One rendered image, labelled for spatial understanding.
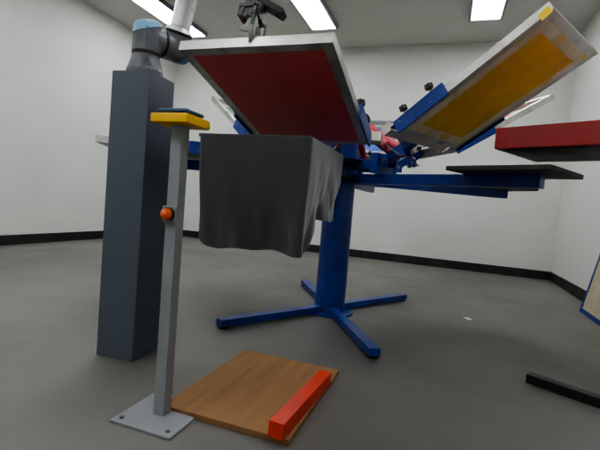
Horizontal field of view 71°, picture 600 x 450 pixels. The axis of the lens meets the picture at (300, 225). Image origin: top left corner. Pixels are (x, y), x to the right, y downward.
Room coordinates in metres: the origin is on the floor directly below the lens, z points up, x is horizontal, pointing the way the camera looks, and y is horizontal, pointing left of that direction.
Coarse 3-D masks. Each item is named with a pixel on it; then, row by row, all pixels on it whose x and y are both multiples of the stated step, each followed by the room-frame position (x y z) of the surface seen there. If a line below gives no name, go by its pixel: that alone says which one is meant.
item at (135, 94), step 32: (128, 96) 1.74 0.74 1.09; (160, 96) 1.79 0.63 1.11; (128, 128) 1.74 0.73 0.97; (160, 128) 1.81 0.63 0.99; (128, 160) 1.74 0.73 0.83; (160, 160) 1.82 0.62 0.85; (128, 192) 1.73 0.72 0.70; (160, 192) 1.84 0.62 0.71; (128, 224) 1.73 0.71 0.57; (160, 224) 1.85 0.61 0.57; (128, 256) 1.73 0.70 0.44; (160, 256) 1.87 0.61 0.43; (128, 288) 1.73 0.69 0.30; (160, 288) 1.88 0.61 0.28; (128, 320) 1.72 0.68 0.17; (96, 352) 1.76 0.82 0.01; (128, 352) 1.72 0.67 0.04
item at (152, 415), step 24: (168, 120) 1.26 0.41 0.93; (192, 120) 1.27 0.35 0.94; (168, 192) 1.31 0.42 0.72; (168, 240) 1.31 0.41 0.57; (168, 264) 1.30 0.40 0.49; (168, 288) 1.30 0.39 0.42; (168, 312) 1.30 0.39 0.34; (168, 336) 1.30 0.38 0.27; (168, 360) 1.30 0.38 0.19; (168, 384) 1.31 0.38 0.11; (144, 408) 1.34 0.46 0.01; (168, 408) 1.32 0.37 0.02; (144, 432) 1.21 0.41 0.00; (168, 432) 1.21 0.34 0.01
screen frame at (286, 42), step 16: (192, 48) 1.54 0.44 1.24; (208, 48) 1.52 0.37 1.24; (224, 48) 1.51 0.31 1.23; (240, 48) 1.49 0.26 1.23; (256, 48) 1.47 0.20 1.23; (272, 48) 1.46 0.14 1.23; (288, 48) 1.44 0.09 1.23; (304, 48) 1.43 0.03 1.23; (320, 48) 1.42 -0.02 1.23; (336, 48) 1.41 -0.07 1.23; (192, 64) 1.64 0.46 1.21; (336, 64) 1.49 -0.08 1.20; (208, 80) 1.74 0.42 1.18; (224, 96) 1.85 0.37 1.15; (352, 96) 1.68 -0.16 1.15; (240, 112) 1.98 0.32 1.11; (352, 112) 1.80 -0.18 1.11; (352, 144) 2.11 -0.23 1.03
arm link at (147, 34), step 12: (144, 24) 1.77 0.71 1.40; (156, 24) 1.80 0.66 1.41; (132, 36) 1.79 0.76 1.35; (144, 36) 1.77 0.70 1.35; (156, 36) 1.80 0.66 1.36; (168, 36) 1.84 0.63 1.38; (132, 48) 1.79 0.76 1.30; (144, 48) 1.77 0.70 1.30; (156, 48) 1.80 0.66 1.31; (168, 48) 1.85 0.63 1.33
